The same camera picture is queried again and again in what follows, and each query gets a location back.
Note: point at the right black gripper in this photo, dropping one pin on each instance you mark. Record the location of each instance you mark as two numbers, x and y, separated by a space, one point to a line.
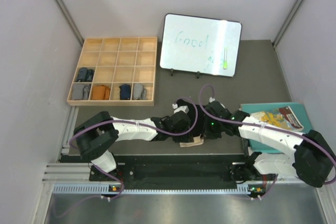
208 134

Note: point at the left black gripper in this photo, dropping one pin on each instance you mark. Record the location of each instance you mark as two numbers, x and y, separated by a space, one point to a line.
186 137

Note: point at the black underwear beige waistband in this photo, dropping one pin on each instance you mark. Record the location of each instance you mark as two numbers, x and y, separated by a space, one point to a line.
198 130

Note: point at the grey underwear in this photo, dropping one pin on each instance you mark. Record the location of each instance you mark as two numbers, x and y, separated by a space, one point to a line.
139 91

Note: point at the navy blue white underwear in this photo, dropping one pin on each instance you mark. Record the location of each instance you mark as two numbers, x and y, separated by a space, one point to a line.
125 92

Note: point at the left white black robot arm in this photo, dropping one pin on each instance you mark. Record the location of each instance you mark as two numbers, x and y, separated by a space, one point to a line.
94 137

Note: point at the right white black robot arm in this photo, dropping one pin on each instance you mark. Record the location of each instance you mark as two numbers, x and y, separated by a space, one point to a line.
306 156

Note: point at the teal folder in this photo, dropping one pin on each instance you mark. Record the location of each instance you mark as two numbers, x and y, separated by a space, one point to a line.
298 109

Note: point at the green marker pen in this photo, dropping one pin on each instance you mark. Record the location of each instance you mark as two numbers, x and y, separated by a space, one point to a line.
225 59

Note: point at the yellow paperback book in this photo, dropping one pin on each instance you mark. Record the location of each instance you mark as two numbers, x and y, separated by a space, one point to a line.
283 118

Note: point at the small whiteboard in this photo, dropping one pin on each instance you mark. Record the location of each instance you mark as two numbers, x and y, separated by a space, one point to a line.
196 44

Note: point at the wooden compartment tray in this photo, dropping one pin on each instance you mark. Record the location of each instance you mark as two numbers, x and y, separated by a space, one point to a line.
117 61

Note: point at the rolled orange cloth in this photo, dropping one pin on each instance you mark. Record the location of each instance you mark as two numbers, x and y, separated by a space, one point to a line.
100 92

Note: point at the rolled grey cloth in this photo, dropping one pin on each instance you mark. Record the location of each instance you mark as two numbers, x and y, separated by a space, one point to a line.
80 91

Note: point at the rolled dark patterned socks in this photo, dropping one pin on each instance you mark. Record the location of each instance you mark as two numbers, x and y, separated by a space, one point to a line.
85 75

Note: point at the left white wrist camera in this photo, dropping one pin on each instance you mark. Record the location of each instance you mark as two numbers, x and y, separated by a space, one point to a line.
180 108

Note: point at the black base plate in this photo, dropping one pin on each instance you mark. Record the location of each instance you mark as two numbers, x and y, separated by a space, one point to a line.
139 172

